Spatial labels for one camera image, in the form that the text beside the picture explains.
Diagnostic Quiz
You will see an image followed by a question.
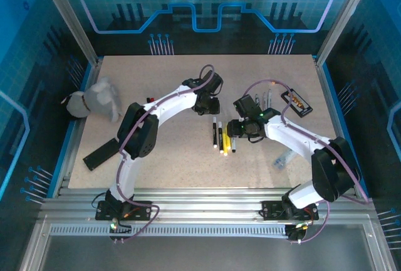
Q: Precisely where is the steel sheet panel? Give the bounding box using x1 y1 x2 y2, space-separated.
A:
20 216 397 271

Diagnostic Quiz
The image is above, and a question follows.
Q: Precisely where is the grey slotted cable duct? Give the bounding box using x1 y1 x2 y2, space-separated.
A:
49 225 288 237

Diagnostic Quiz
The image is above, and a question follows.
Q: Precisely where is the aluminium table side rail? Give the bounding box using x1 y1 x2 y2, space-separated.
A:
314 56 361 196
51 57 104 196

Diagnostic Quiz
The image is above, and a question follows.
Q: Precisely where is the black connector bracket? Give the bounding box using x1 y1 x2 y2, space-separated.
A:
285 220 314 244
108 216 132 244

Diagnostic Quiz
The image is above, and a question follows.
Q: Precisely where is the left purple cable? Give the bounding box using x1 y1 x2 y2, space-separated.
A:
108 65 216 245

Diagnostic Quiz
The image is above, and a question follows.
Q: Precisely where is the purple cable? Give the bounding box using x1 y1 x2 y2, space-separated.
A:
108 65 216 245
244 78 370 244

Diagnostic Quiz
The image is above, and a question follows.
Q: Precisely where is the aluminium frame post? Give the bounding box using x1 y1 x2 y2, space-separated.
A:
315 0 379 66
34 0 103 66

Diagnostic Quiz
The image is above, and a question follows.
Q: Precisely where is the aluminium mounting rail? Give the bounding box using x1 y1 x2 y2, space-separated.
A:
40 189 377 221

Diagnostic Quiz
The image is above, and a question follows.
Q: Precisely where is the battery lead yellow connector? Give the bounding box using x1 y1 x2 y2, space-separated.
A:
269 80 292 92

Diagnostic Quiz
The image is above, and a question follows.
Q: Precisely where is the flat black plate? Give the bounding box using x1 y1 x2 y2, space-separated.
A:
83 137 122 170

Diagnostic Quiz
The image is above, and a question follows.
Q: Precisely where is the grey plush toy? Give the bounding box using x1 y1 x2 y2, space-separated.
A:
61 76 123 124

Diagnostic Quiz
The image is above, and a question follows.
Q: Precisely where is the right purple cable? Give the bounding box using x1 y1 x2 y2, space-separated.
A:
244 78 370 244

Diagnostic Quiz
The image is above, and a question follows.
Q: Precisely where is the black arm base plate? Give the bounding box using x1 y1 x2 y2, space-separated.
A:
95 200 151 221
261 200 320 221

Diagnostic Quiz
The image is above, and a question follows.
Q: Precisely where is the clear plastic piece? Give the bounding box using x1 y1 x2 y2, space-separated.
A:
272 148 297 170

